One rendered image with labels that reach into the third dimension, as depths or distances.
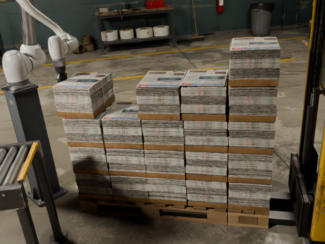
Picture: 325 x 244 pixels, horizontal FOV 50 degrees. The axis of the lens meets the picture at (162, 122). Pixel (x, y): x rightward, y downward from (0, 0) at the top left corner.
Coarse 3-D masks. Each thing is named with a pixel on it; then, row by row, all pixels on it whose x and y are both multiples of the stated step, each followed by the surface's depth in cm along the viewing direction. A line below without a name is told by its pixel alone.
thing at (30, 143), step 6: (6, 144) 220; (12, 144) 220; (18, 144) 219; (24, 144) 218; (30, 144) 218; (18, 150) 218; (36, 150) 220; (42, 150) 226; (36, 156) 222; (42, 156) 224
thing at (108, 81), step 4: (80, 72) 267; (84, 72) 266; (88, 72) 265; (92, 72) 264; (96, 72) 264; (100, 72) 263; (72, 76) 258; (76, 76) 257; (80, 76) 256; (84, 76) 256; (88, 76) 255; (92, 76) 254; (96, 76) 254; (100, 76) 253; (104, 76) 252; (108, 76) 257; (104, 80) 251; (108, 80) 258; (112, 80) 264; (104, 84) 251; (108, 84) 258; (112, 84) 264; (104, 88) 252; (108, 88) 258; (112, 88) 266; (108, 92) 259; (112, 92) 267; (108, 96) 260
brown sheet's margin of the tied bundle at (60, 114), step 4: (100, 108) 247; (60, 112) 244; (64, 112) 243; (68, 112) 242; (72, 112) 241; (76, 112) 240; (96, 112) 241; (100, 112) 247; (60, 116) 245; (64, 116) 244; (68, 116) 244; (72, 116) 243; (76, 116) 242; (80, 116) 241; (84, 116) 240; (88, 116) 239; (92, 116) 238; (96, 116) 242
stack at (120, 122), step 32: (64, 128) 248; (96, 128) 242; (128, 128) 238; (160, 128) 232; (192, 128) 227; (224, 128) 223; (96, 160) 254; (128, 160) 247; (160, 160) 242; (192, 160) 237; (224, 160) 231; (96, 192) 267; (128, 192) 260; (160, 192) 255; (192, 192) 248; (224, 192) 242; (224, 224) 253
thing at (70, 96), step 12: (60, 84) 241; (72, 84) 239; (84, 84) 238; (96, 84) 239; (60, 96) 239; (72, 96) 236; (84, 96) 234; (96, 96) 241; (60, 108) 243; (72, 108) 241; (84, 108) 238; (96, 108) 242
